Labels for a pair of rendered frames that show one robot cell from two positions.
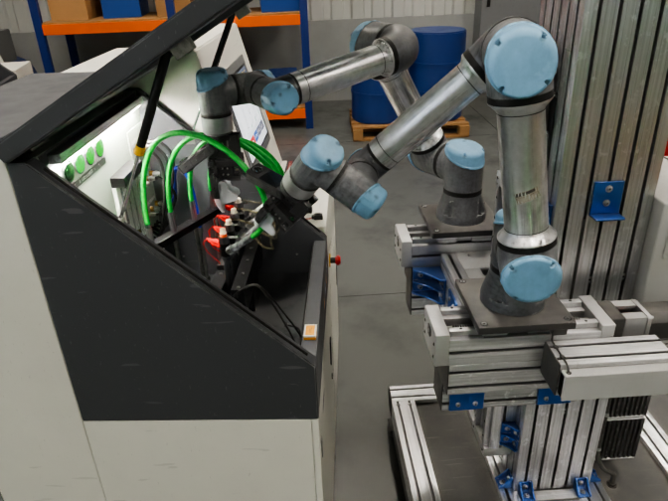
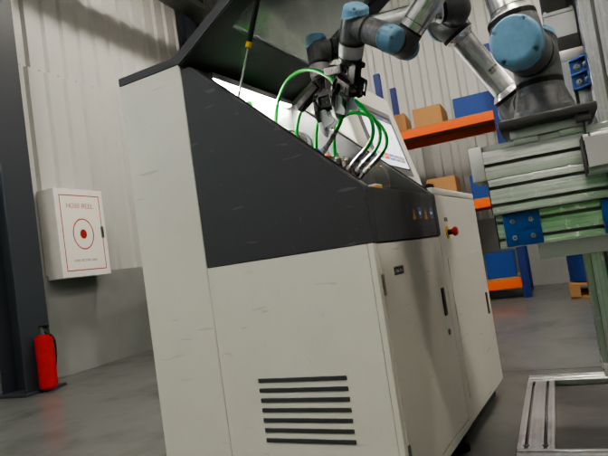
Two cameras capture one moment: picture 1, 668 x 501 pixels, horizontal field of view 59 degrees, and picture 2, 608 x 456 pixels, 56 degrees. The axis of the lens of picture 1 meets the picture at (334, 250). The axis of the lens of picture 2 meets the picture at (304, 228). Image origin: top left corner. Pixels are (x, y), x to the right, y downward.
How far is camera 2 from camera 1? 120 cm
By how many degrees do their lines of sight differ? 40
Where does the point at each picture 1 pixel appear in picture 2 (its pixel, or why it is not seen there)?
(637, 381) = not seen: outside the picture
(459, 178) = not seen: hidden behind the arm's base
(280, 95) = not seen: hidden behind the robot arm
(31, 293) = (185, 158)
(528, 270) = (505, 29)
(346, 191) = (369, 28)
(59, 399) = (194, 248)
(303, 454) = (365, 285)
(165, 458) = (260, 301)
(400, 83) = (468, 42)
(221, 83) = (318, 38)
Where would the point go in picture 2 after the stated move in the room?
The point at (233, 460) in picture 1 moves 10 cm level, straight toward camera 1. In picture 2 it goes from (308, 299) to (301, 302)
